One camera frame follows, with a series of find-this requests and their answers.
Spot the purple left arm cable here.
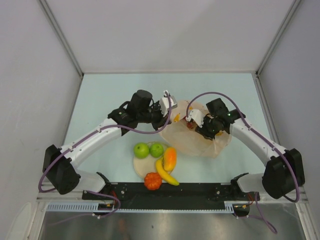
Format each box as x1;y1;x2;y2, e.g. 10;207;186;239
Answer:
37;90;173;226

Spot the yellow fake banana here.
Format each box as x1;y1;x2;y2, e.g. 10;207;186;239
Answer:
155;158;180;186

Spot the white slotted cable duct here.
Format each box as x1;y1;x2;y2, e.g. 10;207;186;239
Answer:
46;202;235;214

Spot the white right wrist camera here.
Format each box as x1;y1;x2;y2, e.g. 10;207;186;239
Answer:
185;109;206;128

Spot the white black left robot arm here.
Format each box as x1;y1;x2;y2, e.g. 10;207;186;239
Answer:
38;89;178;200

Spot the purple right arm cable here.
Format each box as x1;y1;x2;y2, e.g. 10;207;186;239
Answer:
184;91;301;235

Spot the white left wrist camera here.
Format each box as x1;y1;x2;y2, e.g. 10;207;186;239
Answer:
159;90;178;116

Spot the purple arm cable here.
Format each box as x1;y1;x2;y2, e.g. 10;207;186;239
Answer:
184;91;301;235
37;90;173;226

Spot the translucent peach plastic bag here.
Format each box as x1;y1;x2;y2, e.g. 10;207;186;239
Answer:
159;100;232;158

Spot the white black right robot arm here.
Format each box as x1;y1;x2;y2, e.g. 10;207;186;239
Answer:
186;98;305;201

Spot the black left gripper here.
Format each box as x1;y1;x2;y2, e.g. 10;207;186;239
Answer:
137;102;172;132

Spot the orange yellow fake mango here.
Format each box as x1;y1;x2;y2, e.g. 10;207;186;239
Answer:
163;147;177;172

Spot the green fake apple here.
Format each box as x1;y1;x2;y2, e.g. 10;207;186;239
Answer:
149;143;164;158
133;142;150;159

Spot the aluminium frame rail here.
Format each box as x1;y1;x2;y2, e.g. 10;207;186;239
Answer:
36;182;308;203

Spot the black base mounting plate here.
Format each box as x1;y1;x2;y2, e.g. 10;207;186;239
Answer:
81;180;256;212

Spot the round cream green plate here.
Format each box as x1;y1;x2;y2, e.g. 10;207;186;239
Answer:
133;154;163;179

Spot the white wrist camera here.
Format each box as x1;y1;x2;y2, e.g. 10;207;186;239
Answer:
159;90;178;116
185;109;206;128

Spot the red fake grape bunch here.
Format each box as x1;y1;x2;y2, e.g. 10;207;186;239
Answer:
186;120;198;130

